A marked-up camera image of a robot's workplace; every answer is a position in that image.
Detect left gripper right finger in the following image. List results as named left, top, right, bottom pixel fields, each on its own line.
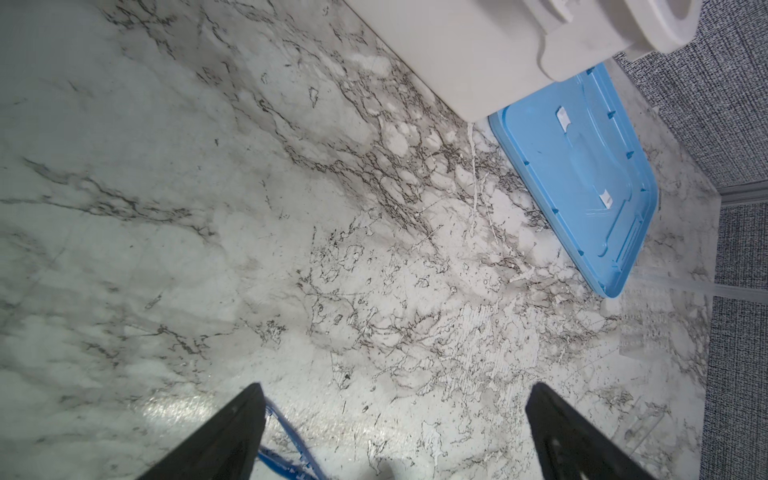
left=525, top=382, right=651, bottom=480

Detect blue tweezers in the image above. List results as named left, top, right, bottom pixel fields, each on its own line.
left=257, top=398, right=330, bottom=480

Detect white plastic bin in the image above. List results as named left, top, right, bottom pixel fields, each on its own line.
left=347, top=0, right=703, bottom=122

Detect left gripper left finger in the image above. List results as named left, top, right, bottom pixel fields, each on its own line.
left=141, top=383, right=266, bottom=480

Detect blue plastic lid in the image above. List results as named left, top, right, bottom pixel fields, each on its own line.
left=488, top=64, right=659, bottom=298

